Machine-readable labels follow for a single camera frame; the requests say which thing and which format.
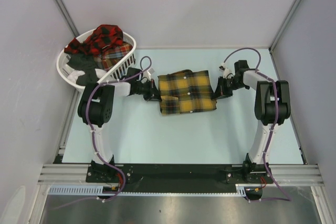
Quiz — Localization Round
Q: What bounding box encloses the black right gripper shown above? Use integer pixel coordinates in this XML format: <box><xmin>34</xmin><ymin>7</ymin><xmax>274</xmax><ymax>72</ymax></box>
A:
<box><xmin>212</xmin><ymin>76</ymin><xmax>247</xmax><ymax>100</ymax></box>

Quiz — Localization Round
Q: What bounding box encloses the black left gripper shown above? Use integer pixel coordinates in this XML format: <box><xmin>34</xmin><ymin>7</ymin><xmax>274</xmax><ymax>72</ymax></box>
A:
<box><xmin>135</xmin><ymin>79</ymin><xmax>164</xmax><ymax>102</ymax></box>

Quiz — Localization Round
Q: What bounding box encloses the yellow plaid long sleeve shirt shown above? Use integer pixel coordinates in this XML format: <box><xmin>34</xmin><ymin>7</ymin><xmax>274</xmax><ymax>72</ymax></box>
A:
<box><xmin>158</xmin><ymin>69</ymin><xmax>216</xmax><ymax>115</ymax></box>

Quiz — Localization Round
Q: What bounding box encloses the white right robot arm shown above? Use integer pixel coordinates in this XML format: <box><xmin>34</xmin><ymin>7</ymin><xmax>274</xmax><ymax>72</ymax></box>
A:
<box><xmin>212</xmin><ymin>60</ymin><xmax>291</xmax><ymax>184</ymax></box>

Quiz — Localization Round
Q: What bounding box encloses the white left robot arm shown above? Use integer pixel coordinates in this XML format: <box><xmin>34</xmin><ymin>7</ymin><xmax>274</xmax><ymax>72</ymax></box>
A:
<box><xmin>78</xmin><ymin>67</ymin><xmax>161</xmax><ymax>182</ymax></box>

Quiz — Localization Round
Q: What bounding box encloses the red tan plaid shirt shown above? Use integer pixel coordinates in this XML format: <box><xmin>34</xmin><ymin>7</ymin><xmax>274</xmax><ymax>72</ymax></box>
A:
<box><xmin>99</xmin><ymin>42</ymin><xmax>133</xmax><ymax>71</ymax></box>

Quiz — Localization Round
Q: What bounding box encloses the white plastic laundry basket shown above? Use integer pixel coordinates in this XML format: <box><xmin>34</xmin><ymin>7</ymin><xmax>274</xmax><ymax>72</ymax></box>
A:
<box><xmin>56</xmin><ymin>32</ymin><xmax>137</xmax><ymax>93</ymax></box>

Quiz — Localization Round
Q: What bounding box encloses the dark grey garment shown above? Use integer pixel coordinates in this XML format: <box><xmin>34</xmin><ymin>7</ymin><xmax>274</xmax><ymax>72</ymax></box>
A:
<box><xmin>67</xmin><ymin>54</ymin><xmax>107</xmax><ymax>86</ymax></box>

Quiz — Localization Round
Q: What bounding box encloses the red black checkered shirt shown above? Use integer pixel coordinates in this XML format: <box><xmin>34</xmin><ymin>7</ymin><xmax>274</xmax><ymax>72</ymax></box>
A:
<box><xmin>64</xmin><ymin>25</ymin><xmax>123</xmax><ymax>56</ymax></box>

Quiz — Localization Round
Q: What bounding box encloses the white garment in basket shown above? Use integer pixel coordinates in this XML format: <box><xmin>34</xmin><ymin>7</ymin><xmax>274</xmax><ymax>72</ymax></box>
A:
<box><xmin>67</xmin><ymin>70</ymin><xmax>85</xmax><ymax>83</ymax></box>

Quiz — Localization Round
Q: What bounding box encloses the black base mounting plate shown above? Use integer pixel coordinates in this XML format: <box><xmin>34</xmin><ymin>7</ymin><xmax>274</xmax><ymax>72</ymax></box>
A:
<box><xmin>86</xmin><ymin>164</ymin><xmax>260</xmax><ymax>193</ymax></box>

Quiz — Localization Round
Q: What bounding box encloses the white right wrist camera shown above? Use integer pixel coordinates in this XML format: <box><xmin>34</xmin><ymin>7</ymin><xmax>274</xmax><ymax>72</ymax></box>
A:
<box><xmin>219</xmin><ymin>62</ymin><xmax>234</xmax><ymax>79</ymax></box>

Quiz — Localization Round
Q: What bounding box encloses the white cable duct rail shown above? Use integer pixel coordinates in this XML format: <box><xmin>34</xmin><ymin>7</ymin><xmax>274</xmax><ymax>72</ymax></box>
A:
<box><xmin>47</xmin><ymin>184</ymin><xmax>261</xmax><ymax>198</ymax></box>

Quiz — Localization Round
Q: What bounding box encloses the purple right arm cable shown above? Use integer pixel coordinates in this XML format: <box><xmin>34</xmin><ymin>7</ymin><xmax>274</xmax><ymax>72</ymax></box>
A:
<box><xmin>223</xmin><ymin>47</ymin><xmax>292</xmax><ymax>204</ymax></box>

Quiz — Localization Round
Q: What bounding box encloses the aluminium frame rail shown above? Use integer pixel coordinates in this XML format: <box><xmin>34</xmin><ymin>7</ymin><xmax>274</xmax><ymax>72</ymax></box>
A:
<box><xmin>38</xmin><ymin>164</ymin><xmax>89</xmax><ymax>185</ymax></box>

